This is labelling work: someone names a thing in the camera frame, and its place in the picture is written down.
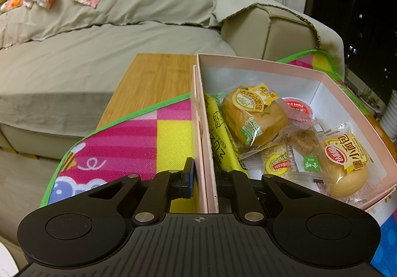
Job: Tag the green label bread bun packet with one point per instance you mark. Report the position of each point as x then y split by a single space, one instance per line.
248 118

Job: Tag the small potted plant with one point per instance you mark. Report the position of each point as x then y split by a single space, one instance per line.
370 100

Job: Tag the red label bread bun packet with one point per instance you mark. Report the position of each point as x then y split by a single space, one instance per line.
347 171

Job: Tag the shredded pastry clear packet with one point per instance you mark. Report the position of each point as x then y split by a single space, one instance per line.
305 143

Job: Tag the beige sofa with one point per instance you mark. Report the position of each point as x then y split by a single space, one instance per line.
77 63

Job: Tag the yellow snack packet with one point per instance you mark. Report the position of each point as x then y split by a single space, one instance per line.
220 128

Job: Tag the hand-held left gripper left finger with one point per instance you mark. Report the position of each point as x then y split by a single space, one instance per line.
189 179

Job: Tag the rice cracker packet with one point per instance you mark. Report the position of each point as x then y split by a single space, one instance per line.
276 162

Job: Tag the beige sofa throw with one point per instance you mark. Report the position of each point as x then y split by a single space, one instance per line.
124 7
248 7

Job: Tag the pink cardboard box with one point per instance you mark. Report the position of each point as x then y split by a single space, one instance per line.
263 75

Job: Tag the red lid jelly cup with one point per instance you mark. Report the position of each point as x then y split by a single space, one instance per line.
297 109

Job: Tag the white ribbed planter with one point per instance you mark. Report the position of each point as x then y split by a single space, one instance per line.
390 118

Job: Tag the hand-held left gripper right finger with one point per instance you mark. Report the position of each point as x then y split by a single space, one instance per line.
231 185

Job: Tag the colourful cartoon play mat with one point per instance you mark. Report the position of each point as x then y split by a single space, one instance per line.
124 140

